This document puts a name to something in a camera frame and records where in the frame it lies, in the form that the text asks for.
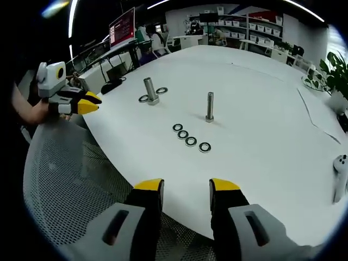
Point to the white handheld controller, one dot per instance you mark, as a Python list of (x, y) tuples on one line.
[(341, 176)]

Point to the thick threaded steel stud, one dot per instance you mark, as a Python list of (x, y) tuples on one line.
[(150, 91)]

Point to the black-legged side desk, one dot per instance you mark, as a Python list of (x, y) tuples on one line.
[(119, 51)]

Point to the shelf with white bins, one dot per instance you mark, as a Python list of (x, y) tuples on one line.
[(250, 27)]

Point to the black pouch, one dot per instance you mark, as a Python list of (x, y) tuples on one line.
[(110, 87)]

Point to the thin threaded steel stud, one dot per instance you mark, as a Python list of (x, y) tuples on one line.
[(210, 107)]

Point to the person's left hand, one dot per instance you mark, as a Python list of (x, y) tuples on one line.
[(36, 114)]

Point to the green potted plant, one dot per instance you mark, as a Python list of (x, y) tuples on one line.
[(333, 76)]

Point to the large monitor with red screen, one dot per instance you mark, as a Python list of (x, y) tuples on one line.
[(122, 27)]

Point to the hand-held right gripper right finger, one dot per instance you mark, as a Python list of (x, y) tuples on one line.
[(233, 217)]

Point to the steel washer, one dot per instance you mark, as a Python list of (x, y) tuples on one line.
[(140, 99), (187, 142), (158, 90), (200, 147), (179, 135), (174, 127)]

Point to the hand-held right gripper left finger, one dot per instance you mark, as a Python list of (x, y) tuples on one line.
[(141, 217)]

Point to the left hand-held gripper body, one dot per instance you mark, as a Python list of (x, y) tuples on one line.
[(50, 80)]

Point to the grey mesh chair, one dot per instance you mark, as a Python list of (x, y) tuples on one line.
[(68, 185)]

